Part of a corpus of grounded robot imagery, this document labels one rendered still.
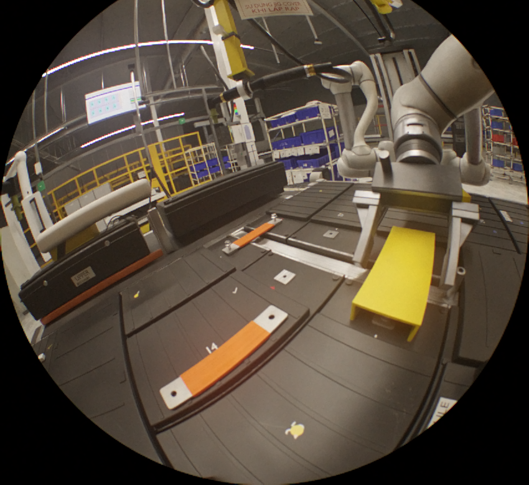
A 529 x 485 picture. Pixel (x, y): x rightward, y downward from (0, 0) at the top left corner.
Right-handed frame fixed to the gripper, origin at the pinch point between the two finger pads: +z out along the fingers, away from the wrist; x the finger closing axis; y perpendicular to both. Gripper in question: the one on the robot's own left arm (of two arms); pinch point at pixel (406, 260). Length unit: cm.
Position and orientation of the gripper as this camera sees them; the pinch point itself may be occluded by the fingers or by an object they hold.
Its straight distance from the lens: 23.7
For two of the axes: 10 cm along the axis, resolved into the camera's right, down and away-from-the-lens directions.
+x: 6.6, 1.4, -7.4
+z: -4.5, 8.6, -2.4
